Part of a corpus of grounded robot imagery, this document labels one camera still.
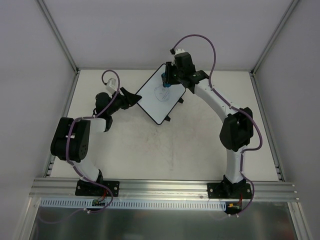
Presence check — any aluminium left frame post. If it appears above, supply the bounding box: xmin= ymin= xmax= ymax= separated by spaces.
xmin=35 ymin=0 xmax=79 ymax=73

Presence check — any white slotted cable duct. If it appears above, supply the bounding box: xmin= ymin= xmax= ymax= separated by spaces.
xmin=39 ymin=197 xmax=227 ymax=211

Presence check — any aluminium front rail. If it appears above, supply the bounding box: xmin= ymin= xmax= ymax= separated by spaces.
xmin=29 ymin=177 xmax=300 ymax=202

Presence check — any white whiteboard with black frame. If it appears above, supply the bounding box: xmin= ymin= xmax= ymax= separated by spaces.
xmin=136 ymin=64 xmax=186 ymax=125

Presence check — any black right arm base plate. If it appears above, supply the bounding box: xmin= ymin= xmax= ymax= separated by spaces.
xmin=207 ymin=182 xmax=252 ymax=199

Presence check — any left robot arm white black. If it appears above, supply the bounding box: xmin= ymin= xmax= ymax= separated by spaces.
xmin=50 ymin=87 xmax=142 ymax=195

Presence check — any aluminium right frame post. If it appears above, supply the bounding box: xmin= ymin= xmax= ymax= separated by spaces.
xmin=250 ymin=0 xmax=300 ymax=76

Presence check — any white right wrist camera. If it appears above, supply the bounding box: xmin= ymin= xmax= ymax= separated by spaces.
xmin=169 ymin=48 xmax=186 ymax=56

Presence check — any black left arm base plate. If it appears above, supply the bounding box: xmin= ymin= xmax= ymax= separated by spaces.
xmin=75 ymin=180 xmax=120 ymax=197

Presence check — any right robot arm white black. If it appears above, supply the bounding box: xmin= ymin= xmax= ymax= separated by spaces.
xmin=161 ymin=48 xmax=253 ymax=198

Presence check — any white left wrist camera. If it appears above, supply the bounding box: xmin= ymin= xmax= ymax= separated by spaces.
xmin=105 ymin=78 xmax=118 ymax=94

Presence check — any blue whiteboard eraser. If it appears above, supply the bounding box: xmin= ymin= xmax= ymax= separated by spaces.
xmin=161 ymin=72 xmax=171 ymax=88

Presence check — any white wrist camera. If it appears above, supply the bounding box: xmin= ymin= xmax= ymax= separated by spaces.
xmin=169 ymin=48 xmax=186 ymax=56
xmin=105 ymin=78 xmax=118 ymax=94

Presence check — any aluminium frame post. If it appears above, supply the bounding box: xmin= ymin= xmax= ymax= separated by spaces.
xmin=250 ymin=0 xmax=300 ymax=76
xmin=35 ymin=0 xmax=79 ymax=73

